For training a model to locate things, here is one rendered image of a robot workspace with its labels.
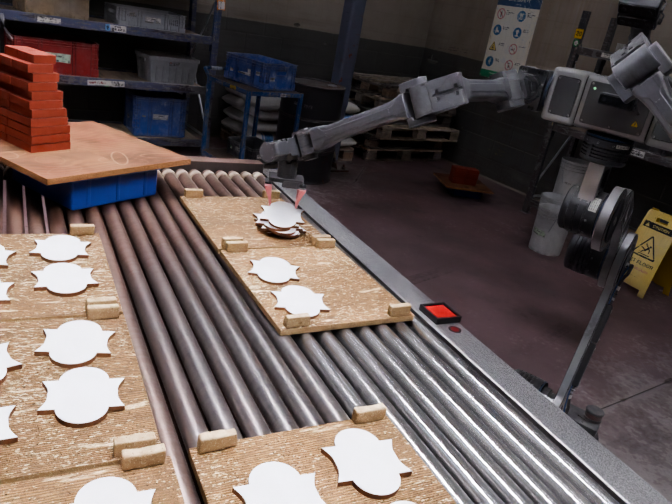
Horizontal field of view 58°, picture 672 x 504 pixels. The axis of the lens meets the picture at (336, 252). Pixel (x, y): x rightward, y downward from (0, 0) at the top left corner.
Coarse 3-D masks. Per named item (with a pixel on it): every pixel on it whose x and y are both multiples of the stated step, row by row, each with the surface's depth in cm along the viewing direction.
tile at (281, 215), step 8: (264, 208) 178; (272, 208) 178; (280, 208) 179; (288, 208) 180; (264, 216) 174; (272, 216) 175; (280, 216) 175; (288, 216) 176; (296, 216) 177; (272, 224) 171; (280, 224) 172; (288, 224) 172
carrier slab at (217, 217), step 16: (192, 208) 183; (208, 208) 186; (224, 208) 188; (240, 208) 191; (256, 208) 194; (208, 224) 174; (224, 224) 176; (240, 224) 178; (304, 224) 188; (208, 240) 167; (256, 240) 169; (272, 240) 171; (288, 240) 173; (304, 240) 176
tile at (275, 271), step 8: (256, 264) 152; (264, 264) 153; (272, 264) 154; (280, 264) 155; (288, 264) 156; (248, 272) 148; (256, 272) 148; (264, 272) 149; (272, 272) 150; (280, 272) 151; (288, 272) 151; (264, 280) 145; (272, 280) 146; (280, 280) 146; (288, 280) 148; (296, 280) 149
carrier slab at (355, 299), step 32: (224, 256) 156; (256, 256) 159; (288, 256) 163; (320, 256) 167; (256, 288) 142; (320, 288) 148; (352, 288) 151; (320, 320) 133; (352, 320) 136; (384, 320) 140
